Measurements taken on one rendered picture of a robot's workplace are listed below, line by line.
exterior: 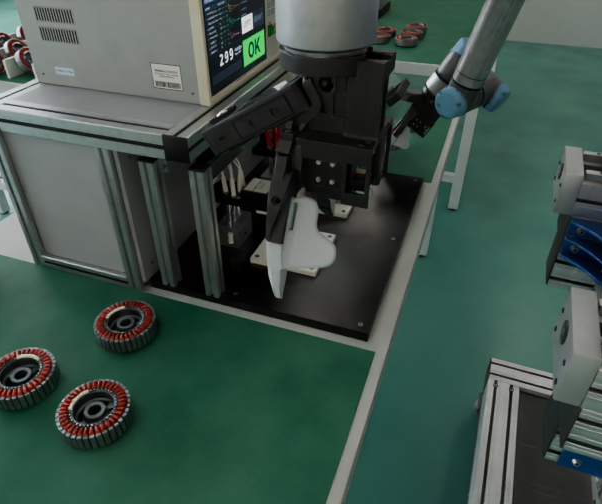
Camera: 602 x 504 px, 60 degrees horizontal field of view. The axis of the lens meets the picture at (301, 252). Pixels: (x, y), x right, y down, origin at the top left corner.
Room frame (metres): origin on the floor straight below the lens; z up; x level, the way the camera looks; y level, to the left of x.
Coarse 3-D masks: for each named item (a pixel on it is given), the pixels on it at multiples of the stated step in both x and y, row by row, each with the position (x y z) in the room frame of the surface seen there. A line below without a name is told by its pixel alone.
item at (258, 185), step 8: (248, 184) 0.97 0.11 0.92; (256, 184) 0.97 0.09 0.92; (264, 184) 0.97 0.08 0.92; (248, 192) 0.94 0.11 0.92; (256, 192) 0.94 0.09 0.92; (264, 192) 0.94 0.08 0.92; (216, 200) 0.97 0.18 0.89; (224, 200) 0.96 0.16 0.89; (232, 200) 0.95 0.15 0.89; (240, 200) 0.95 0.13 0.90; (248, 200) 0.94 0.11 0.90; (256, 200) 0.94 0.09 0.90; (264, 200) 0.93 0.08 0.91; (232, 208) 0.99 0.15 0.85; (248, 208) 0.94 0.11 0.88; (256, 208) 0.93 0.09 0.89; (264, 208) 0.93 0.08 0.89; (232, 216) 0.99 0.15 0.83
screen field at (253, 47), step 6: (252, 36) 1.09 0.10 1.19; (258, 36) 1.12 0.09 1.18; (246, 42) 1.07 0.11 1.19; (252, 42) 1.09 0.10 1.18; (258, 42) 1.12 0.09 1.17; (264, 42) 1.15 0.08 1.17; (246, 48) 1.06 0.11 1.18; (252, 48) 1.09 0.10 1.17; (258, 48) 1.12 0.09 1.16; (264, 48) 1.15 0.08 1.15; (246, 54) 1.06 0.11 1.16; (252, 54) 1.09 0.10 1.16; (258, 54) 1.12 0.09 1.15; (246, 60) 1.06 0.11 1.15; (252, 60) 1.09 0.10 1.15
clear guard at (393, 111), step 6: (390, 78) 1.26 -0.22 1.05; (396, 78) 1.28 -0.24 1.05; (390, 84) 1.23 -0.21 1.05; (396, 84) 1.26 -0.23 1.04; (390, 90) 1.21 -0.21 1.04; (408, 90) 1.29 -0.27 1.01; (408, 96) 1.26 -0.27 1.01; (402, 102) 1.21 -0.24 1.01; (390, 108) 1.14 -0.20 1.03; (396, 108) 1.16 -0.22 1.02; (390, 114) 1.11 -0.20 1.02; (396, 114) 1.14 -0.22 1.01
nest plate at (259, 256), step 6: (324, 234) 0.99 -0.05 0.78; (330, 234) 0.99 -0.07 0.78; (264, 240) 0.96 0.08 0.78; (330, 240) 0.96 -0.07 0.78; (264, 246) 0.94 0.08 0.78; (258, 252) 0.92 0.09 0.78; (264, 252) 0.92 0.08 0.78; (252, 258) 0.90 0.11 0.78; (258, 258) 0.90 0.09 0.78; (264, 258) 0.90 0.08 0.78; (264, 264) 0.89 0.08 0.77; (288, 270) 0.87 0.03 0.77; (294, 270) 0.86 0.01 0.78; (300, 270) 0.86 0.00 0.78; (306, 270) 0.85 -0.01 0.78; (312, 270) 0.85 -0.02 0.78; (318, 270) 0.87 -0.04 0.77
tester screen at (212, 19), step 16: (208, 0) 0.94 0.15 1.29; (224, 0) 0.99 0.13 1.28; (240, 0) 1.05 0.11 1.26; (256, 0) 1.12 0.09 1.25; (208, 16) 0.93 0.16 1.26; (224, 16) 0.99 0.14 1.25; (240, 16) 1.05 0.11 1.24; (208, 32) 0.93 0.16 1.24; (224, 32) 0.98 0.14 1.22; (240, 32) 1.04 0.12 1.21; (256, 32) 1.11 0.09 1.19; (208, 48) 0.92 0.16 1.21; (224, 48) 0.98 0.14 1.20; (240, 48) 1.04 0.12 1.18; (224, 80) 0.97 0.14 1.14
